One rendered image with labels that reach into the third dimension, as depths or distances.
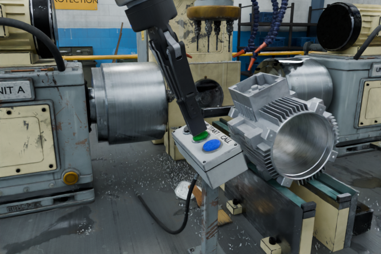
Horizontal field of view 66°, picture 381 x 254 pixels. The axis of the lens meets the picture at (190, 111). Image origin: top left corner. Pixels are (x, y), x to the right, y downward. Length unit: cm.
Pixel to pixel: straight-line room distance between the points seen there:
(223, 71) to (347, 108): 47
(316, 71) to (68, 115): 82
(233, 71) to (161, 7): 74
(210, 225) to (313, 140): 33
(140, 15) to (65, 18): 563
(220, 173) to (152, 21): 25
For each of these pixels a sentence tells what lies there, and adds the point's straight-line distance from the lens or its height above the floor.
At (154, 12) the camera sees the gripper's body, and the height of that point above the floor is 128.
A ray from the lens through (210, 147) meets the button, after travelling 48.
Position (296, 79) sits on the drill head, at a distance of 106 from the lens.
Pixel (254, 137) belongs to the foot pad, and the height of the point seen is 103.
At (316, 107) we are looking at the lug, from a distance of 68.
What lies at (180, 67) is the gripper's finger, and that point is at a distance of 44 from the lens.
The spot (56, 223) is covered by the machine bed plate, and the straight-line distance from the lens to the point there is 84.
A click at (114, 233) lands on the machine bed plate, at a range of 76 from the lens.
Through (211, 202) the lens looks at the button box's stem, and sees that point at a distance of 59.
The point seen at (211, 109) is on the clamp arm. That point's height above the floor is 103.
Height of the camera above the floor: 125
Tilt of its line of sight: 14 degrees down
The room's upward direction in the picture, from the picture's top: straight up
